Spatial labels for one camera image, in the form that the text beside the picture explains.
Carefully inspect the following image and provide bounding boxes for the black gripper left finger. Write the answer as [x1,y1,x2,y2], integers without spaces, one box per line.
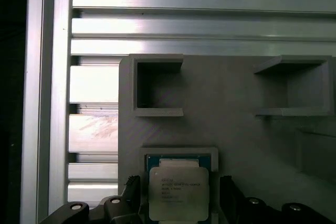
[39,174,144,224]

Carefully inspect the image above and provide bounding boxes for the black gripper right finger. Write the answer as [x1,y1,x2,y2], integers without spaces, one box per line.
[219,176,336,224]

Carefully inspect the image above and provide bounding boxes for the silver topped CPU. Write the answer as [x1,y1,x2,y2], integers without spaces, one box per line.
[148,166,211,221]

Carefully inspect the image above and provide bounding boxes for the grey plastic parts rack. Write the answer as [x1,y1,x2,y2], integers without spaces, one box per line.
[118,53,336,224]

